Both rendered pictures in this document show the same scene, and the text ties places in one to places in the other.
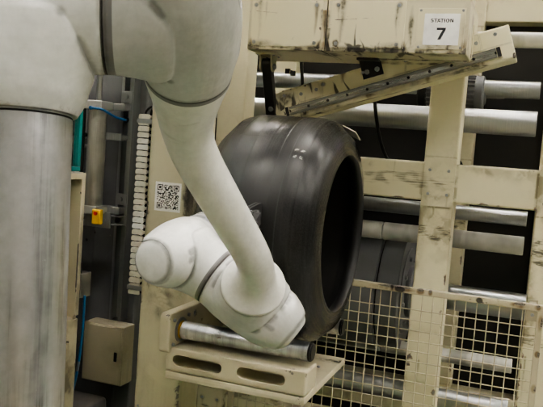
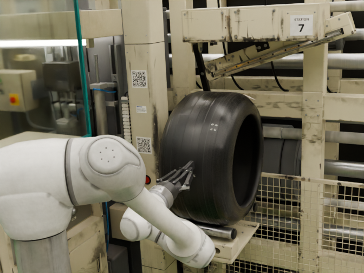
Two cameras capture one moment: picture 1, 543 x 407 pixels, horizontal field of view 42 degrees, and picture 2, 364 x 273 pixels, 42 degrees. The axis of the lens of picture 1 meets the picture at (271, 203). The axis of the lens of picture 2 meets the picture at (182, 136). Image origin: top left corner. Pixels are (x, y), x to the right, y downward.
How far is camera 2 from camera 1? 0.46 m
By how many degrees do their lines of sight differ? 13
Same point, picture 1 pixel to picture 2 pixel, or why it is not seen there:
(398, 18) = (273, 19)
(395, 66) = (277, 43)
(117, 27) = (77, 196)
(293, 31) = (209, 30)
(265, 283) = (188, 244)
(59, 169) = (62, 259)
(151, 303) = not seen: hidden behind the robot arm
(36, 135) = (47, 249)
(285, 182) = (206, 147)
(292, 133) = (209, 112)
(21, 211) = not seen: outside the picture
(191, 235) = not seen: hidden behind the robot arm
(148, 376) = (146, 243)
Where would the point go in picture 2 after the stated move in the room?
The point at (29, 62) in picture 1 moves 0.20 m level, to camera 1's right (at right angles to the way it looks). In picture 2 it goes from (38, 221) to (145, 221)
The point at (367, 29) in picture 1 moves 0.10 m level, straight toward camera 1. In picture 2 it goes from (254, 27) to (252, 28)
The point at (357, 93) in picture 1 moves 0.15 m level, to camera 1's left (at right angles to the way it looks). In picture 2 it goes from (254, 61) to (221, 62)
